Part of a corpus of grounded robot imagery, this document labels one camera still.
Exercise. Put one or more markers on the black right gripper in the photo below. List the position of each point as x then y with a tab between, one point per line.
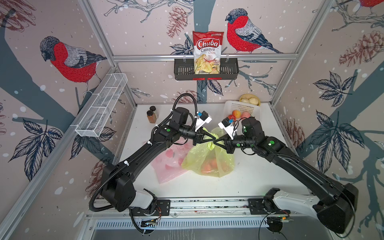
229	143

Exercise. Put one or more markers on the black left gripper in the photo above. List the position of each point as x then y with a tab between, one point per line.
199	136

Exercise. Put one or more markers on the green avocado print plastic bag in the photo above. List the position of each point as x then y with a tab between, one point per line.
203	153

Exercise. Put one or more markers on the red peach front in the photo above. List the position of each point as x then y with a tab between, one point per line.
206	168

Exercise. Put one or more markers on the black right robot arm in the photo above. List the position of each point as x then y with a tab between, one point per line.
331	202

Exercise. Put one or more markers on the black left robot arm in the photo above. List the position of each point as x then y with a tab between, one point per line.
117	190

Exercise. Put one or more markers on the red yellow peach left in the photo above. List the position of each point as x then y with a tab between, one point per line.
232	117

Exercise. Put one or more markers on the orange yellow peach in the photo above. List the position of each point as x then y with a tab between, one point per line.
237	114

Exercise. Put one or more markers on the pink plastic bag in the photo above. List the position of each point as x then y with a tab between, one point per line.
168	165

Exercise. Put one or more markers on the Chuba cassava chips bag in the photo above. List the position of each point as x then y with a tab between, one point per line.
207	52

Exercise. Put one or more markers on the white perforated plastic basket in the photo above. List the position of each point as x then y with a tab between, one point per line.
253	110

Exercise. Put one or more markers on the yellow bowl with buns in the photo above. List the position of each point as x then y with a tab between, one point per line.
250	99

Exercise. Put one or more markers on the brown spice jar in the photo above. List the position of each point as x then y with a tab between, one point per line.
151	117

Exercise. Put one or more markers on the light spice jar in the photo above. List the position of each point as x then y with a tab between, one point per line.
154	110

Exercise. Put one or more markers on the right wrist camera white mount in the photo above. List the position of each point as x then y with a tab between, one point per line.
229	126

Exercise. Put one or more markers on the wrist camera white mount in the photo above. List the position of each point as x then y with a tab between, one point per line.
202	118
229	126

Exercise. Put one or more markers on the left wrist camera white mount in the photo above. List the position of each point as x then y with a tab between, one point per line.
202	118

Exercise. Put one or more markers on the black wall shelf basket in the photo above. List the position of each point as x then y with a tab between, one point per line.
188	70

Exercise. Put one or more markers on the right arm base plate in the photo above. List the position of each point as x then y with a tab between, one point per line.
260	206

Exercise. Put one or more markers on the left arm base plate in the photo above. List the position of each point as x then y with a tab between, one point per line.
156	208

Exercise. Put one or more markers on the white wire mesh shelf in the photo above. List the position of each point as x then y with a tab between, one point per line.
98	114

